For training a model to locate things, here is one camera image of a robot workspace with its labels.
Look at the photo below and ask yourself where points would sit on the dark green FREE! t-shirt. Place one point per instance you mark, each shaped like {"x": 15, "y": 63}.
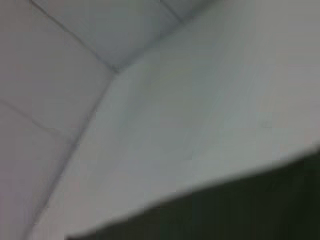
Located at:
{"x": 237, "y": 207}

